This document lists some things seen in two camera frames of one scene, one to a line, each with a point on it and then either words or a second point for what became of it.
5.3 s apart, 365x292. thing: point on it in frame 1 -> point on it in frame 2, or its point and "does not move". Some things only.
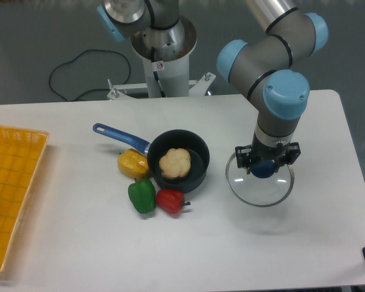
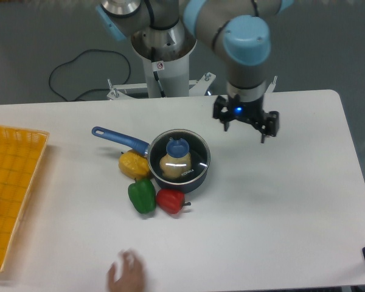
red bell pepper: (171, 201) does not move
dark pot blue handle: (177, 158) does not move
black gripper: (257, 152) -> (252, 111)
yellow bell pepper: (132, 163) does not move
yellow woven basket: (14, 158) does not move
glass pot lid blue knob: (262, 168) -> (178, 157)
